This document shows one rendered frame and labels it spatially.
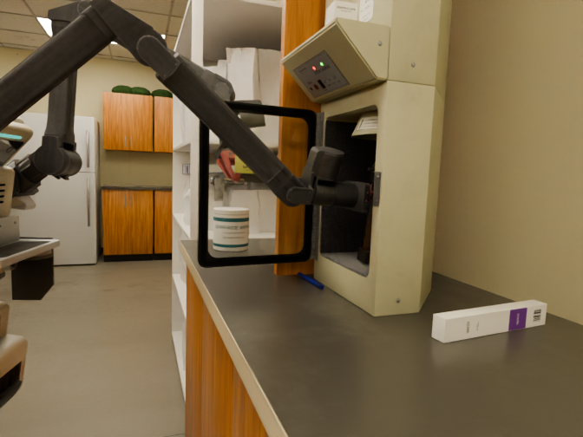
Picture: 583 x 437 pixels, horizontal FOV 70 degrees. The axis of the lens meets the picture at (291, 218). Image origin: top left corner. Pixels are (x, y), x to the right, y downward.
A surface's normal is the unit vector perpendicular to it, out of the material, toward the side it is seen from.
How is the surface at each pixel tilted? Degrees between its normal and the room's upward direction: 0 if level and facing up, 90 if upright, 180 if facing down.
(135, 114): 90
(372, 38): 90
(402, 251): 90
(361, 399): 0
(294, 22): 90
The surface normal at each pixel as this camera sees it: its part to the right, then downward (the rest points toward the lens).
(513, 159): -0.94, 0.00
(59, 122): 0.11, -0.08
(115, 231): 0.33, 0.11
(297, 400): 0.04, -0.99
